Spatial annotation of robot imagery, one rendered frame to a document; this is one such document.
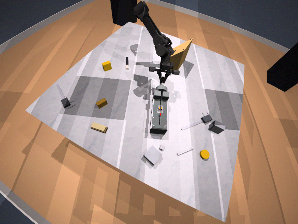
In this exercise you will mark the yellow short cylinder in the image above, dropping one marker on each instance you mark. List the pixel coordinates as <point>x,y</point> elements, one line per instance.
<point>204,154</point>

